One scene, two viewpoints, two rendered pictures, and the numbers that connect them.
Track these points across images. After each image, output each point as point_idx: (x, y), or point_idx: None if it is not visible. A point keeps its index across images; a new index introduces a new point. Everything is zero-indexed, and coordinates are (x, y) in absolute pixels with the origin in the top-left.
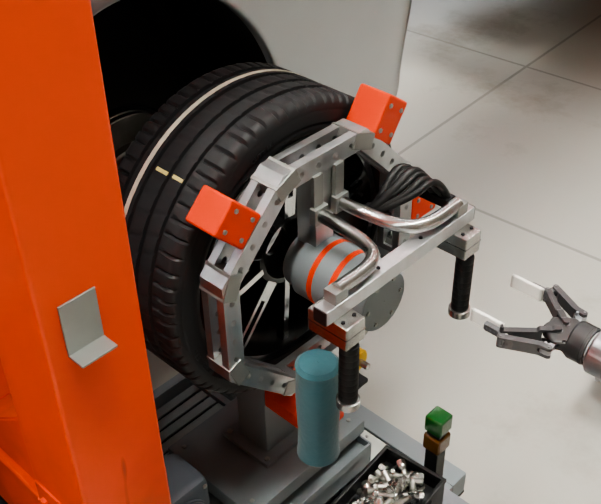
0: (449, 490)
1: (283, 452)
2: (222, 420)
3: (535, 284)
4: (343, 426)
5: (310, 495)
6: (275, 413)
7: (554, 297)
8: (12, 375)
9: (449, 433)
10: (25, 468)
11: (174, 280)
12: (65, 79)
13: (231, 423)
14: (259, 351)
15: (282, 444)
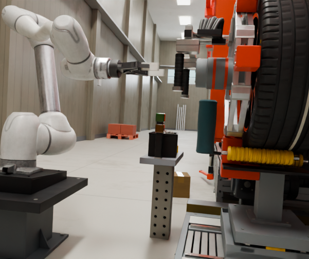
0: (150, 158)
1: (247, 213)
2: (291, 218)
3: (146, 62)
4: (240, 226)
5: (223, 224)
6: (256, 189)
7: (134, 63)
8: None
9: (156, 124)
10: None
11: None
12: None
13: (286, 218)
14: (246, 123)
15: (252, 214)
